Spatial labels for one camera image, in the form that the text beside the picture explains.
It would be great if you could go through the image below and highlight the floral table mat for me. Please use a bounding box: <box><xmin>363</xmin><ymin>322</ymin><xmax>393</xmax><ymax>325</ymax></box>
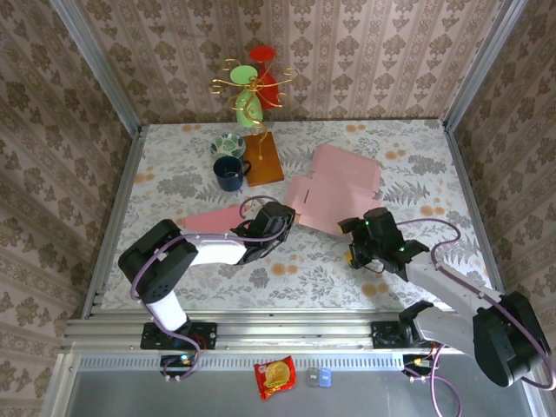
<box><xmin>102</xmin><ymin>120</ymin><xmax>499</xmax><ymax>310</ymax></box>

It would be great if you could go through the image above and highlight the gold wire stand wooden base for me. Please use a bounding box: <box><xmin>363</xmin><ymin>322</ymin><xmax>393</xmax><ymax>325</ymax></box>
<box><xmin>207</xmin><ymin>58</ymin><xmax>301</xmax><ymax>188</ymax></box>

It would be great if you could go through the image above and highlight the red plastic goblet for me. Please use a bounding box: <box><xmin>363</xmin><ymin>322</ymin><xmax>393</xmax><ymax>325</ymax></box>
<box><xmin>248</xmin><ymin>45</ymin><xmax>279</xmax><ymax>109</ymax></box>

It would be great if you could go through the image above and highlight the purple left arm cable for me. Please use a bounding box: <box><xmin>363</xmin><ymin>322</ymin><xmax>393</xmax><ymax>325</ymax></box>
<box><xmin>129</xmin><ymin>195</ymin><xmax>296</xmax><ymax>383</ymax></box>

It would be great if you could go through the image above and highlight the leaf pattern bowl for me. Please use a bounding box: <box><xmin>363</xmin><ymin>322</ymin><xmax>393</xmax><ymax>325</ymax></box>
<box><xmin>210</xmin><ymin>133</ymin><xmax>245</xmax><ymax>160</ymax></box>

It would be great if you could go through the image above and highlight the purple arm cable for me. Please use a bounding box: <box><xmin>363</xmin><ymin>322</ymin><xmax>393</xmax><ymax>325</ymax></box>
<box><xmin>394</xmin><ymin>218</ymin><xmax>553</xmax><ymax>417</ymax></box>
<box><xmin>129</xmin><ymin>195</ymin><xmax>296</xmax><ymax>383</ymax></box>

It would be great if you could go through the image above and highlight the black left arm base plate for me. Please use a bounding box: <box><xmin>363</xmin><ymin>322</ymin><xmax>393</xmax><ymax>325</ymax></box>
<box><xmin>139</xmin><ymin>321</ymin><xmax>218</xmax><ymax>351</ymax></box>

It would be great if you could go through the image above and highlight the small left circuit board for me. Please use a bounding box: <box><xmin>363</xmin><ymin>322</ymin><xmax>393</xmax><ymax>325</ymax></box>
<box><xmin>160</xmin><ymin>354</ymin><xmax>196</xmax><ymax>377</ymax></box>

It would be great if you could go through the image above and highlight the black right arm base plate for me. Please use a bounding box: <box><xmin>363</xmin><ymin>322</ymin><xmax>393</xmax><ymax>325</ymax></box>
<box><xmin>371</xmin><ymin>320</ymin><xmax>452</xmax><ymax>350</ymax></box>

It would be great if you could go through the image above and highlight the small right circuit board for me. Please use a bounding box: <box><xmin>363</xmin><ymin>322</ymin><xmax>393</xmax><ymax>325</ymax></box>
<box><xmin>401</xmin><ymin>354</ymin><xmax>435</xmax><ymax>377</ymax></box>

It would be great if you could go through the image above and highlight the red snack packet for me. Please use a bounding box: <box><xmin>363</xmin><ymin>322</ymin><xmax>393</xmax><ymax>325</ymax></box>
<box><xmin>254</xmin><ymin>354</ymin><xmax>297</xmax><ymax>401</ymax></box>

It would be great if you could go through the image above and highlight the grey metal shelf plate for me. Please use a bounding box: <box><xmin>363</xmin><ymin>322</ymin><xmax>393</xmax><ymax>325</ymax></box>
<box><xmin>64</xmin><ymin>352</ymin><xmax>542</xmax><ymax>417</ymax></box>

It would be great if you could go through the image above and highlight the pink paper box white inside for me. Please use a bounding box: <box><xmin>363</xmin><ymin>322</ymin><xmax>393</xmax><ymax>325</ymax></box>
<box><xmin>182</xmin><ymin>206</ymin><xmax>261</xmax><ymax>234</ymax></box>
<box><xmin>284</xmin><ymin>144</ymin><xmax>383</xmax><ymax>238</ymax></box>

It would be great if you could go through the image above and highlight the small circuit board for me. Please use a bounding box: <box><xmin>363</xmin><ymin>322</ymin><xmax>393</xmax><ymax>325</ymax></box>
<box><xmin>160</xmin><ymin>354</ymin><xmax>196</xmax><ymax>377</ymax></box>
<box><xmin>401</xmin><ymin>354</ymin><xmax>435</xmax><ymax>377</ymax></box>

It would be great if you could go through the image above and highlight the dark blue mug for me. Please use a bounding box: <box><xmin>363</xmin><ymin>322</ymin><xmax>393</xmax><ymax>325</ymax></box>
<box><xmin>212</xmin><ymin>156</ymin><xmax>253</xmax><ymax>192</ymax></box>

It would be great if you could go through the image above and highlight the aluminium extrusion frame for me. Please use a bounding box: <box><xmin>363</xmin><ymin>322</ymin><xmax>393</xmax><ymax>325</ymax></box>
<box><xmin>41</xmin><ymin>0</ymin><xmax>549</xmax><ymax>417</ymax></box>

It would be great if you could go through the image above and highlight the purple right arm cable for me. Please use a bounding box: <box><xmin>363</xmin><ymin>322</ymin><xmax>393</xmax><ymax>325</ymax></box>
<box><xmin>394</xmin><ymin>218</ymin><xmax>553</xmax><ymax>417</ymax></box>

